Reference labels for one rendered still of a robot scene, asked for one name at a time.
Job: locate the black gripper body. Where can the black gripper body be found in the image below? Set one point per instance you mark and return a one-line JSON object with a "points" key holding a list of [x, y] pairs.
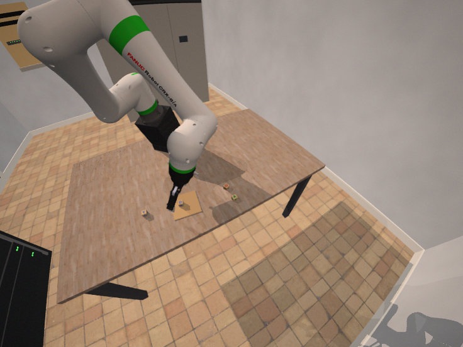
{"points": [[178, 184]]}

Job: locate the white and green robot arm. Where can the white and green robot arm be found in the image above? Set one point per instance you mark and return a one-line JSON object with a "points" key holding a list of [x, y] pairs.
{"points": [[58, 33]]}

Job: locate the orange flat mat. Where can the orange flat mat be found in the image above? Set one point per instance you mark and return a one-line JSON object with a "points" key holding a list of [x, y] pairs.
{"points": [[191, 205]]}

